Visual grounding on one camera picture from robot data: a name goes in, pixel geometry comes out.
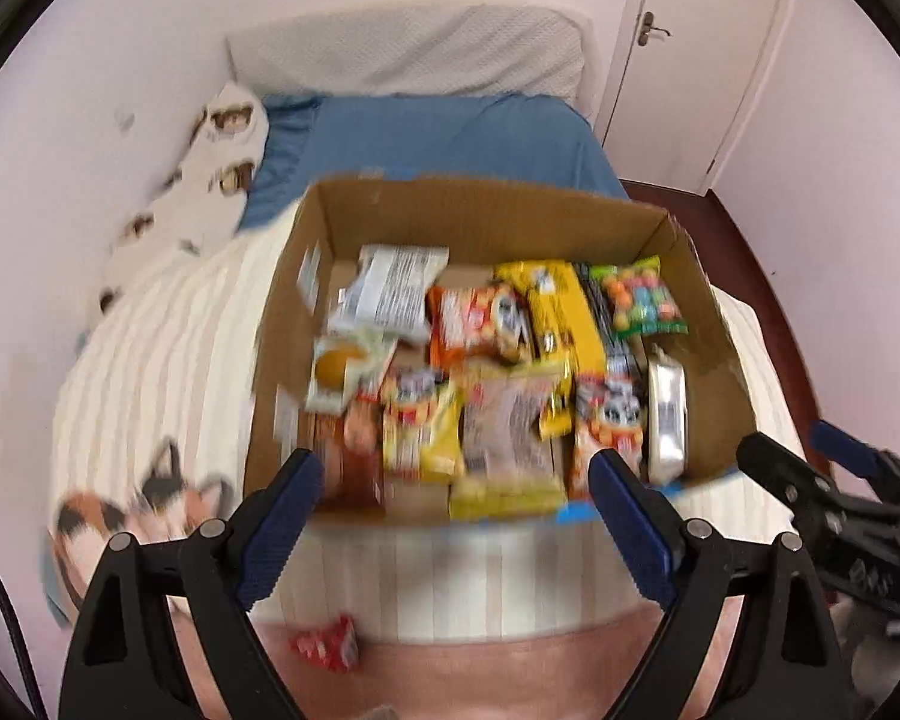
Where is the blue bed sheet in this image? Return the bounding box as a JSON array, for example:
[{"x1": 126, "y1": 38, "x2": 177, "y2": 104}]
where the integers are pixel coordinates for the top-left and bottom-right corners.
[{"x1": 238, "y1": 90, "x2": 631, "y2": 233}]

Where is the small red snack packet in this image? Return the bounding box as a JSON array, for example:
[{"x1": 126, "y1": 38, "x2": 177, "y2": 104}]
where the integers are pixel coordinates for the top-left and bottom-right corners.
[{"x1": 291, "y1": 613, "x2": 361, "y2": 674}]

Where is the white pillow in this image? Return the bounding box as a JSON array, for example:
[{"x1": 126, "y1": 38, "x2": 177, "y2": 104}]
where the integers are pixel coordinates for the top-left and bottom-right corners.
[{"x1": 226, "y1": 4, "x2": 593, "y2": 121}]

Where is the clear packet with orange fruit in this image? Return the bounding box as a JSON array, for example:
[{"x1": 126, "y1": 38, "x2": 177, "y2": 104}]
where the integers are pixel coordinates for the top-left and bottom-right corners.
[{"x1": 305, "y1": 326, "x2": 398, "y2": 415}]

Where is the white door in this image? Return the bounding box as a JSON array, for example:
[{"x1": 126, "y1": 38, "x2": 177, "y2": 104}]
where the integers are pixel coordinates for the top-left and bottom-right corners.
[{"x1": 596, "y1": 0, "x2": 796, "y2": 196}]

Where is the brown-red snack packet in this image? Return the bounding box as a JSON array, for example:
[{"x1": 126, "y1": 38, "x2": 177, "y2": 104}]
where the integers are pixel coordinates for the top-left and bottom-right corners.
[{"x1": 311, "y1": 397, "x2": 387, "y2": 511}]

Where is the white printed snack packet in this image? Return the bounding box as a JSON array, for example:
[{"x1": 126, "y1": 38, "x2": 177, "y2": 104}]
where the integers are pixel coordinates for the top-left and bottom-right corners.
[{"x1": 328, "y1": 244, "x2": 451, "y2": 346}]

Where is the long yellow snack packet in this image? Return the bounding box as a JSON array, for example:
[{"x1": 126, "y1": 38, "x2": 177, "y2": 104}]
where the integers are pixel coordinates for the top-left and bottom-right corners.
[{"x1": 495, "y1": 260, "x2": 608, "y2": 440}]

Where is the large clear yellow-edged snack packet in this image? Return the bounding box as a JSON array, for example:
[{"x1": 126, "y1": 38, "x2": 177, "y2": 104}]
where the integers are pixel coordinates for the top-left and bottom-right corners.
[{"x1": 450, "y1": 358, "x2": 571, "y2": 520}]

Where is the pink blanket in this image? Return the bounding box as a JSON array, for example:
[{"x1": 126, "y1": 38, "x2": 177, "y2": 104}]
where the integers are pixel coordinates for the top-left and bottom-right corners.
[{"x1": 187, "y1": 600, "x2": 743, "y2": 720}]

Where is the silver foil packet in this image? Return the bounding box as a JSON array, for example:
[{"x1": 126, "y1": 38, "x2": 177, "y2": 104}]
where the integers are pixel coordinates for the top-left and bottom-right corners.
[{"x1": 645, "y1": 345, "x2": 691, "y2": 485}]

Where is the blue tape strip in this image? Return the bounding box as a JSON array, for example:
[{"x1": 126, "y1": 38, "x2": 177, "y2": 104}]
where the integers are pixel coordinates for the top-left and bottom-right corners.
[{"x1": 555, "y1": 499, "x2": 602, "y2": 528}]

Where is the black cable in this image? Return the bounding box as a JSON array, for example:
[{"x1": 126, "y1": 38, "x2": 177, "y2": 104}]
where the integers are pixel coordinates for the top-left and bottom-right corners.
[{"x1": 0, "y1": 525, "x2": 46, "y2": 720}]

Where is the small yellow snack packet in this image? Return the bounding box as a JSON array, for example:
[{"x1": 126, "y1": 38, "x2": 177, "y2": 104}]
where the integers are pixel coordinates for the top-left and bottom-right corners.
[{"x1": 381, "y1": 367, "x2": 462, "y2": 485}]

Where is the colourful candy ball packet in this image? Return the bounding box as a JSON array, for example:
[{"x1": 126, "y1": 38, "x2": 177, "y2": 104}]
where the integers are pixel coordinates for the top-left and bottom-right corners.
[{"x1": 598, "y1": 255, "x2": 689, "y2": 337}]

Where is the orange snack packet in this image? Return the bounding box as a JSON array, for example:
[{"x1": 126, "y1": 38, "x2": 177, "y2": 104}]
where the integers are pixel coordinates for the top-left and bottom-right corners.
[{"x1": 426, "y1": 283, "x2": 496, "y2": 370}]

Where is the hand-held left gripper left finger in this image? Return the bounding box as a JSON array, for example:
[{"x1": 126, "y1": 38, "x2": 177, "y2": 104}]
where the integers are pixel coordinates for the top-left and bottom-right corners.
[{"x1": 58, "y1": 448, "x2": 325, "y2": 720}]

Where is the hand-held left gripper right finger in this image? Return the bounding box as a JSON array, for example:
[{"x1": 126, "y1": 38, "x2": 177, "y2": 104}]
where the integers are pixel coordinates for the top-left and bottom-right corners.
[{"x1": 589, "y1": 448, "x2": 848, "y2": 720}]

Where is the brown cardboard box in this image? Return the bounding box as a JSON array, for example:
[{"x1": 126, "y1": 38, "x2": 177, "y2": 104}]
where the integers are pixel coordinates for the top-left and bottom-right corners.
[{"x1": 244, "y1": 176, "x2": 758, "y2": 522}]

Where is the black snack packet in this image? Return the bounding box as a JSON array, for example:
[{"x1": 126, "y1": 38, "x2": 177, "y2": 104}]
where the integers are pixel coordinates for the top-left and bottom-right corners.
[{"x1": 574, "y1": 262, "x2": 646, "y2": 383}]

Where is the cat-print pillow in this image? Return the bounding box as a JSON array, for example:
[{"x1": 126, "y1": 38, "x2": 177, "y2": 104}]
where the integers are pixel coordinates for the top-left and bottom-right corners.
[{"x1": 82, "y1": 81, "x2": 271, "y2": 331}]

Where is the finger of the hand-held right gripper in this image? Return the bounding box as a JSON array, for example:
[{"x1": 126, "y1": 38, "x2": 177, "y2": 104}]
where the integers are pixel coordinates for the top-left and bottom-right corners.
[
  {"x1": 736, "y1": 431, "x2": 833, "y2": 533},
  {"x1": 810, "y1": 420, "x2": 882, "y2": 481}
]

